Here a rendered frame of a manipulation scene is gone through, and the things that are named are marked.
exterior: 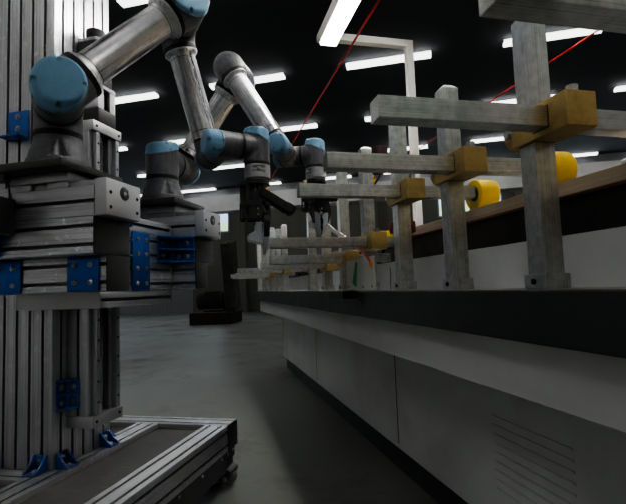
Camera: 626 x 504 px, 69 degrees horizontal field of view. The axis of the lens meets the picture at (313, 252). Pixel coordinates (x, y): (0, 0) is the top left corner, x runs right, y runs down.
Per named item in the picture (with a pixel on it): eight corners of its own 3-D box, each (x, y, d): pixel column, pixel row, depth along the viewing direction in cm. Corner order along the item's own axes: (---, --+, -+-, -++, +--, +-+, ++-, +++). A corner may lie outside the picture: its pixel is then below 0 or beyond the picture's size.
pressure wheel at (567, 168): (543, 142, 95) (523, 171, 101) (561, 169, 90) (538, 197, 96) (568, 143, 96) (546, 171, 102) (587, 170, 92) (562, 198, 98)
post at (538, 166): (548, 323, 67) (524, 7, 70) (532, 321, 70) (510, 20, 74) (569, 321, 67) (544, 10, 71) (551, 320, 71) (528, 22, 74)
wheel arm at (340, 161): (328, 167, 83) (327, 148, 83) (322, 172, 86) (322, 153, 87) (561, 173, 95) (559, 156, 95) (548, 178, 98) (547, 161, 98)
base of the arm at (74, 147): (9, 167, 114) (9, 129, 115) (56, 181, 128) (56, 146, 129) (60, 161, 110) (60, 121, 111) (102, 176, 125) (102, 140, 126)
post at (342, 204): (343, 301, 163) (338, 169, 167) (340, 301, 167) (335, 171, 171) (352, 301, 164) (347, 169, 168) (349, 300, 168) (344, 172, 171)
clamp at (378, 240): (371, 248, 133) (370, 231, 134) (356, 252, 146) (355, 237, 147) (389, 248, 135) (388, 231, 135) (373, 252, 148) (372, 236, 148)
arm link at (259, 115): (223, 32, 162) (296, 141, 154) (234, 47, 173) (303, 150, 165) (197, 52, 163) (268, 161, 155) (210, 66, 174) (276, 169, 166)
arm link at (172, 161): (138, 175, 164) (138, 138, 165) (158, 183, 177) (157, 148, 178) (169, 172, 161) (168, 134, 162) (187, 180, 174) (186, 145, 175)
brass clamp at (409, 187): (404, 198, 110) (403, 177, 110) (383, 208, 123) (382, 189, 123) (428, 198, 111) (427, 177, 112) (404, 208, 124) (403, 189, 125)
